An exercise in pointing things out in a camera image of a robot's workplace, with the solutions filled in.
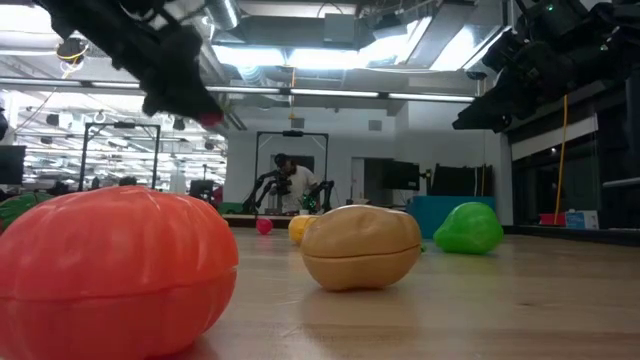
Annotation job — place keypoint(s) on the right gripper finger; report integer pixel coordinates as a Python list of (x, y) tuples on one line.
[(505, 102), (482, 125)]

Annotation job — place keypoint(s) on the small red toy fruit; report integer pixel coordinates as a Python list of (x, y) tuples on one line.
[(264, 226), (211, 120)]

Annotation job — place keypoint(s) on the green toy bell pepper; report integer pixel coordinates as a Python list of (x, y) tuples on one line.
[(470, 227)]

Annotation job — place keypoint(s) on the yellow toy banana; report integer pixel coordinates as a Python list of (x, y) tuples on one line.
[(299, 227)]

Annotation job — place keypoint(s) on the red green toy watermelon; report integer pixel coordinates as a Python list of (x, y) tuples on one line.
[(20, 207)]

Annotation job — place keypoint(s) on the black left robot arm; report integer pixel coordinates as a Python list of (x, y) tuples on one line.
[(90, 20)]

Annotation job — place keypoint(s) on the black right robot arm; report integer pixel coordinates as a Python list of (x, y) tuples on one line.
[(620, 45)]

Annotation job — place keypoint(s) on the teal plastic tupperware container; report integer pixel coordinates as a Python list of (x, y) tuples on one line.
[(422, 215)]

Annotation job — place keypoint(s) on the black panel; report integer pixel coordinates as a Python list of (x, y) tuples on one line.
[(462, 180)]

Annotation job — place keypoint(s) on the round black ceiling device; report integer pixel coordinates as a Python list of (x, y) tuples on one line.
[(72, 50)]

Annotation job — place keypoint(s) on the person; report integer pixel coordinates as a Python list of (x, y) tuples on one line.
[(300, 185), (60, 189), (127, 181)]

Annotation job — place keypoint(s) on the black monitor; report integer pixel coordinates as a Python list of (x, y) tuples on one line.
[(402, 175), (12, 165)]

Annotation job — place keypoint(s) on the green object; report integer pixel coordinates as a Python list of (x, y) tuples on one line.
[(230, 208)]

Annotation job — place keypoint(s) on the red box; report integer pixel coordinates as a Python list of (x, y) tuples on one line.
[(552, 219)]

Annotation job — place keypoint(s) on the long LED light bar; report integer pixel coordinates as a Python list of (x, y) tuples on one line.
[(330, 93)]

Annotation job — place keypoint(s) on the white blue box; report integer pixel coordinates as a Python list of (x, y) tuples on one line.
[(582, 220)]

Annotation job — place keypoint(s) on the tan toy potato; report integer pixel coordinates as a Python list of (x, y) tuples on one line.
[(360, 250)]

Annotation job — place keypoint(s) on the orange toy orange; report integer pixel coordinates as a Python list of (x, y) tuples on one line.
[(115, 270)]

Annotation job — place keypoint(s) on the black security camera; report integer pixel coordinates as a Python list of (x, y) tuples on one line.
[(476, 75)]

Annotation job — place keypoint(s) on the black metal gantry frame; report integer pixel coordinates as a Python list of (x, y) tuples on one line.
[(292, 133), (120, 125)]

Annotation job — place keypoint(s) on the silver ventilation duct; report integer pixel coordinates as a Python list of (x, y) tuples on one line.
[(222, 12)]

